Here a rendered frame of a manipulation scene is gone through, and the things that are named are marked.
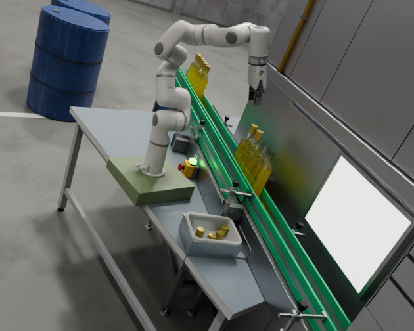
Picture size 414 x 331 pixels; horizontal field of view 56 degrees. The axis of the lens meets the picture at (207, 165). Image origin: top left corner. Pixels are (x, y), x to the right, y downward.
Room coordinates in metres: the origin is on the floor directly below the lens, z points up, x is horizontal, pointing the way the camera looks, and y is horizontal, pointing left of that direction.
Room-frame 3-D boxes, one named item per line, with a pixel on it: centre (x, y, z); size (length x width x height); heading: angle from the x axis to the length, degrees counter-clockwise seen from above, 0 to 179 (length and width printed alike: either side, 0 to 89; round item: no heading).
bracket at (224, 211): (1.51, -0.18, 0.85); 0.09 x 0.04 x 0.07; 115
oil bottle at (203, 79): (2.67, 0.25, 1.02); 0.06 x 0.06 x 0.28; 25
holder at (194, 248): (1.37, -0.15, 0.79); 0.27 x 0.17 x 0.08; 115
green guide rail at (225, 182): (2.32, 0.23, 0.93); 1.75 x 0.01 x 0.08; 25
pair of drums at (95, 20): (3.85, 1.74, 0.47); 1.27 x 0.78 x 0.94; 35
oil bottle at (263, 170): (1.62, -0.24, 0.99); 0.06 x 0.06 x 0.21; 26
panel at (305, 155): (1.49, -0.46, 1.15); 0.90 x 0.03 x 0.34; 25
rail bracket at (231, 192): (1.50, -0.16, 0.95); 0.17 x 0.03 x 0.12; 115
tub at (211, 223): (1.35, -0.12, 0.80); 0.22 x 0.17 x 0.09; 115
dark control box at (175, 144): (2.11, 0.20, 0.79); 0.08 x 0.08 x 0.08; 25
